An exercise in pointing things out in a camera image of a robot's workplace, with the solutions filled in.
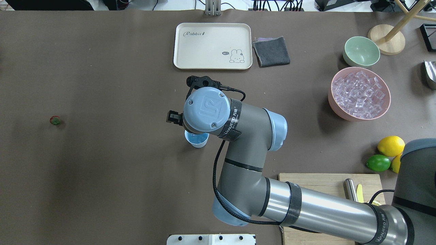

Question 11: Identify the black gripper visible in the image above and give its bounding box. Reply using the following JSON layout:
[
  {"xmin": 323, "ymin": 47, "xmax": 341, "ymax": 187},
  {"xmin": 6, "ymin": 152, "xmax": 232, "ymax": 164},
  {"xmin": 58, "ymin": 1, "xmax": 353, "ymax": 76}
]
[{"xmin": 166, "ymin": 110, "xmax": 184, "ymax": 126}]

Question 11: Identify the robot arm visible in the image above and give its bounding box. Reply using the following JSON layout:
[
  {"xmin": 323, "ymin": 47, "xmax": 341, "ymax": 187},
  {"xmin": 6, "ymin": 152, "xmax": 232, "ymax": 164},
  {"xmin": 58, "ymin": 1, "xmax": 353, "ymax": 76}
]
[{"xmin": 167, "ymin": 87, "xmax": 436, "ymax": 245}]

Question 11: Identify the blue cup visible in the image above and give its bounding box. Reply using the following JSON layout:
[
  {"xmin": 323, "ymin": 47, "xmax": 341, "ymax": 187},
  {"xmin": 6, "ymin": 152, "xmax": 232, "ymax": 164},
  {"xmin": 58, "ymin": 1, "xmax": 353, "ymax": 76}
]
[{"xmin": 184, "ymin": 130, "xmax": 209, "ymax": 148}]

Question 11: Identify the pile of clear ice cubes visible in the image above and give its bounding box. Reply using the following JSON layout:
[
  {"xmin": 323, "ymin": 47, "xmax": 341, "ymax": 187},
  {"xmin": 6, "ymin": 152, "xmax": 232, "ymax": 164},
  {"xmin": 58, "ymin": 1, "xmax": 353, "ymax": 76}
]
[{"xmin": 332, "ymin": 70, "xmax": 387, "ymax": 119}]

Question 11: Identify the wooden cup stand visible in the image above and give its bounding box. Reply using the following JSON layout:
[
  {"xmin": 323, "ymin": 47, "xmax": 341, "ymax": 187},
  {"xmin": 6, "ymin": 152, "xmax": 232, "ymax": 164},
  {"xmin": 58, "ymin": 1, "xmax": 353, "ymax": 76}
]
[{"xmin": 368, "ymin": 0, "xmax": 436, "ymax": 55}]

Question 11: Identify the steel ice scoop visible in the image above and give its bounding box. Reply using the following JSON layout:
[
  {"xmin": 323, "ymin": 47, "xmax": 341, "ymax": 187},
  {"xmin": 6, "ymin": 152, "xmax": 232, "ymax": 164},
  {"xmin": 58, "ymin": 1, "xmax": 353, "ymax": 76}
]
[{"xmin": 423, "ymin": 61, "xmax": 436, "ymax": 90}]

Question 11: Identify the cream rabbit tray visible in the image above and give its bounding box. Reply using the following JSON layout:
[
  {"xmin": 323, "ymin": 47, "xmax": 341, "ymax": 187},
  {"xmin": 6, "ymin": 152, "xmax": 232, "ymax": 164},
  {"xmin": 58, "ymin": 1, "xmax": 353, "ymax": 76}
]
[{"xmin": 173, "ymin": 23, "xmax": 253, "ymax": 70}]

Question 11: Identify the grey folded cloth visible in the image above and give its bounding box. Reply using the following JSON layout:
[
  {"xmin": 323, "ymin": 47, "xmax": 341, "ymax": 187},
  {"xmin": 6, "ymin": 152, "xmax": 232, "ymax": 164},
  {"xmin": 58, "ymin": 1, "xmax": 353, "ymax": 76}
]
[{"xmin": 252, "ymin": 37, "xmax": 290, "ymax": 68}]

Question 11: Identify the red strawberry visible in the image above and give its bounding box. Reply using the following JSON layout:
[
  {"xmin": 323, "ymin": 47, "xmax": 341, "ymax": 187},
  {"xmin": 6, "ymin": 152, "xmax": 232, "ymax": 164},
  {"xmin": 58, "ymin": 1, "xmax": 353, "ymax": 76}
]
[{"xmin": 49, "ymin": 116, "xmax": 61, "ymax": 126}]

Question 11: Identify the pink bowl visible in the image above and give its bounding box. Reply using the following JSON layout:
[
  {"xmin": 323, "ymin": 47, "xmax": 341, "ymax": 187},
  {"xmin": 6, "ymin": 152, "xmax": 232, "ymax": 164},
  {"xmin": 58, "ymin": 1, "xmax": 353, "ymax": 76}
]
[{"xmin": 328, "ymin": 67, "xmax": 391, "ymax": 122}]

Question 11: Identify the green bowl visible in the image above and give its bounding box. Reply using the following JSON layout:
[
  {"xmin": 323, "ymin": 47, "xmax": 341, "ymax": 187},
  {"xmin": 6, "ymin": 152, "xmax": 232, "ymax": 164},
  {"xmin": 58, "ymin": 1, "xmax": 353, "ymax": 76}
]
[{"xmin": 342, "ymin": 36, "xmax": 380, "ymax": 68}]

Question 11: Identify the yellow plastic knife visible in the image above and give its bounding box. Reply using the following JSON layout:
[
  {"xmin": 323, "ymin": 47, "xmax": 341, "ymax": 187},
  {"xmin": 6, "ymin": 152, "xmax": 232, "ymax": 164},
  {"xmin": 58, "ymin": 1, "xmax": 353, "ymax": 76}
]
[{"xmin": 356, "ymin": 184, "xmax": 364, "ymax": 203}]

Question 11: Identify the green lime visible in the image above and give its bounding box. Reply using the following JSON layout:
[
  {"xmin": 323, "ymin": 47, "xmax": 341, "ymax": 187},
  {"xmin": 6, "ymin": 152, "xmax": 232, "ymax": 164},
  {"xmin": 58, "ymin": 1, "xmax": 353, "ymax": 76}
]
[{"xmin": 366, "ymin": 154, "xmax": 391, "ymax": 172}]

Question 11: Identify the upper lemon half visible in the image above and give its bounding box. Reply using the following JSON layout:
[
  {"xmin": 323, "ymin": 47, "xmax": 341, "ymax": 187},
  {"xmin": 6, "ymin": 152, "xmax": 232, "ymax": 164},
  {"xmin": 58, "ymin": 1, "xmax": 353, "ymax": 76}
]
[{"xmin": 371, "ymin": 200, "xmax": 381, "ymax": 206}]

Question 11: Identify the upper yellow lemon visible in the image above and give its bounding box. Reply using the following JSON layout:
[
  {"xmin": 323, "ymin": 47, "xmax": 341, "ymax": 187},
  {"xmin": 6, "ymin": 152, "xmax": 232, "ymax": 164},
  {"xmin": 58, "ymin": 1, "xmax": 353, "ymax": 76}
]
[{"xmin": 377, "ymin": 135, "xmax": 405, "ymax": 157}]

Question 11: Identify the yellow lemon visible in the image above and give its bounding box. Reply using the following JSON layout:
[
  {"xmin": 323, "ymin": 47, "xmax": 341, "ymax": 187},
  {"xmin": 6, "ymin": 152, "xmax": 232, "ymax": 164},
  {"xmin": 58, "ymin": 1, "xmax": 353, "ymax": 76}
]
[
  {"xmin": 377, "ymin": 135, "xmax": 405, "ymax": 157},
  {"xmin": 390, "ymin": 154, "xmax": 402, "ymax": 174}
]

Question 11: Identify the lower yellow lemon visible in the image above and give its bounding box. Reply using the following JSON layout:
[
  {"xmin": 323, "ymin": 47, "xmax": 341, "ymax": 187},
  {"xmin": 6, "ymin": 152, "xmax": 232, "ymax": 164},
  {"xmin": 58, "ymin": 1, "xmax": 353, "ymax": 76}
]
[{"xmin": 390, "ymin": 154, "xmax": 402, "ymax": 174}]

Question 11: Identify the black glass rack tray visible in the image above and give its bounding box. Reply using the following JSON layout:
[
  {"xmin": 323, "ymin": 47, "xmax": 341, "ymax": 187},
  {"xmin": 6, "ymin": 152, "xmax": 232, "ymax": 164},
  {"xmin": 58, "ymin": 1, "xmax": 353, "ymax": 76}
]
[{"xmin": 419, "ymin": 23, "xmax": 436, "ymax": 52}]

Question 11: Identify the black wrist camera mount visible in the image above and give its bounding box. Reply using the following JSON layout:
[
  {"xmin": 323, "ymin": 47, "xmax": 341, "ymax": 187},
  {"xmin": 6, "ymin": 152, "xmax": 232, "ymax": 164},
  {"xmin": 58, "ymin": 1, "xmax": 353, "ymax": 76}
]
[{"xmin": 186, "ymin": 76, "xmax": 221, "ymax": 89}]

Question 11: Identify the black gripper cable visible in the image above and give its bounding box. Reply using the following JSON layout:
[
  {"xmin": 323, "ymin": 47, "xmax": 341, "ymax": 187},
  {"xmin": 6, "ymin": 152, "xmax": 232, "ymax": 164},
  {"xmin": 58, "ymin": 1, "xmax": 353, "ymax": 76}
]
[{"xmin": 186, "ymin": 85, "xmax": 395, "ymax": 233}]

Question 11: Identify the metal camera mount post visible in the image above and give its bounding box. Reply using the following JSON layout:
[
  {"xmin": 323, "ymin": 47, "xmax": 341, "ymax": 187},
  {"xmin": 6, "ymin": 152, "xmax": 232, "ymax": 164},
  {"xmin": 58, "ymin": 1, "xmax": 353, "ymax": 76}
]
[{"xmin": 204, "ymin": 0, "xmax": 221, "ymax": 16}]

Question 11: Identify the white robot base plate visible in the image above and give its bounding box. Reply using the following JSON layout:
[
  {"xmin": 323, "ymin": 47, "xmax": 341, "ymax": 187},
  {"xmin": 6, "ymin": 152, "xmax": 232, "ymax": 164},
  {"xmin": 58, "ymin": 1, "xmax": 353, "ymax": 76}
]
[{"xmin": 166, "ymin": 233, "xmax": 257, "ymax": 245}]

